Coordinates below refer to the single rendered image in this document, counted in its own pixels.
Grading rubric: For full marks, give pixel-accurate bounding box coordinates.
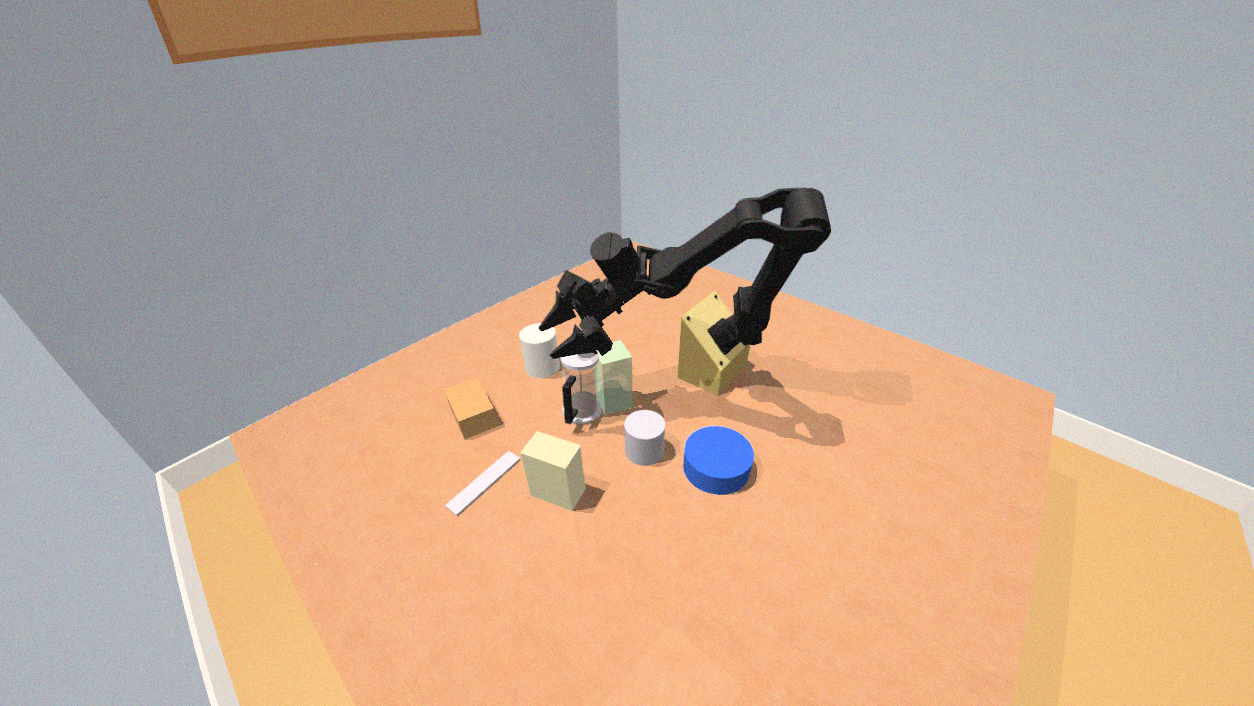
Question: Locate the glass french press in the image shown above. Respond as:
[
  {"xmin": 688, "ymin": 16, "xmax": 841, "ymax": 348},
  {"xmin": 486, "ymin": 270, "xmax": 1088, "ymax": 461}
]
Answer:
[{"xmin": 561, "ymin": 354, "xmax": 601, "ymax": 425}]

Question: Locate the white flat bar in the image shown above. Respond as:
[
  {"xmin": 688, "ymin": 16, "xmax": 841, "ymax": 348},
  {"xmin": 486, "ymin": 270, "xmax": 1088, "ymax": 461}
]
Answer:
[{"xmin": 445, "ymin": 450, "xmax": 520, "ymax": 515}]

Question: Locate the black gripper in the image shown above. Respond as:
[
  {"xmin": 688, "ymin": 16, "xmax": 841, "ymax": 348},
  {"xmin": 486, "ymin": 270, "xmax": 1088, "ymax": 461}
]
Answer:
[{"xmin": 539, "ymin": 278, "xmax": 624, "ymax": 359}]

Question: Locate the blue short cylinder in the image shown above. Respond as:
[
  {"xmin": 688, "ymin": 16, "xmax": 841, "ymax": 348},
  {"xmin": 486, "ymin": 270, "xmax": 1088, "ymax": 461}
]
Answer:
[{"xmin": 682, "ymin": 426, "xmax": 754, "ymax": 495}]

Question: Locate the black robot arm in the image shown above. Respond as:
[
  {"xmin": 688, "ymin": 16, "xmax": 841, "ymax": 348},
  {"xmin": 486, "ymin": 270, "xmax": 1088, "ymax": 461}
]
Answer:
[{"xmin": 556, "ymin": 187, "xmax": 831, "ymax": 355}]

